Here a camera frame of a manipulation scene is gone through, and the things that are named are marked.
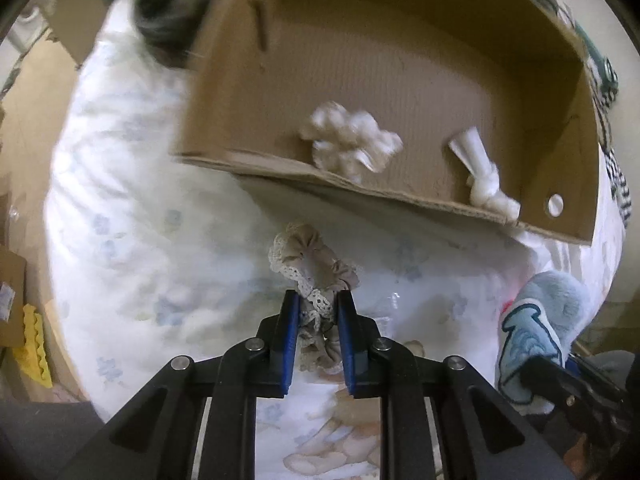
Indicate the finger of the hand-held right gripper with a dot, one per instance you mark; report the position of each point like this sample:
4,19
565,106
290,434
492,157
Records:
552,382

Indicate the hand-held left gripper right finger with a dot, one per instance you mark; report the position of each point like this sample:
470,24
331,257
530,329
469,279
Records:
349,347

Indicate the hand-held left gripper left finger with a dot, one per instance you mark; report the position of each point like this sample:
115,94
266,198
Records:
290,345

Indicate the blue plush toy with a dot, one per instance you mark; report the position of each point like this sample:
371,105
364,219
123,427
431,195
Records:
537,325

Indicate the beige lace scrunchie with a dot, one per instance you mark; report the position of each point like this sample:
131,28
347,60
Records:
307,262

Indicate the white fluffy scrunchie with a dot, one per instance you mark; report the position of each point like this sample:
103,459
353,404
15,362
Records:
350,140

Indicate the white knotted cloth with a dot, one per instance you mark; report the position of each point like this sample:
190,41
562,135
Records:
480,180

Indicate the brown cardboard box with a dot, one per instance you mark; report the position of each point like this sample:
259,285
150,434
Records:
400,60

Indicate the white floral printed blanket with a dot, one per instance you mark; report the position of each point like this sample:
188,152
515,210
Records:
150,240

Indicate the black white checkered cloth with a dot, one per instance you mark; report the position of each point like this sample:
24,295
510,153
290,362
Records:
616,175

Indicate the yellow foam piece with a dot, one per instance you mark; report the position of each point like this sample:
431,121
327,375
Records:
34,345

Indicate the dark grey cloth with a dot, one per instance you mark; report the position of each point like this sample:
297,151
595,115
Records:
35,440

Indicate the small cardboard carton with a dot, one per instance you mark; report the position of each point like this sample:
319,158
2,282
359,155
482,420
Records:
11,300

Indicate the dark grey fluffy plush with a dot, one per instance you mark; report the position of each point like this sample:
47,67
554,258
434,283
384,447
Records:
167,15

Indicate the green patterned cloth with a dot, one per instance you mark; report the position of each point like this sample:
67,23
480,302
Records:
560,5

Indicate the brown cardboard sheet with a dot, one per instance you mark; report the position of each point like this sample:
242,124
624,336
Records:
80,10

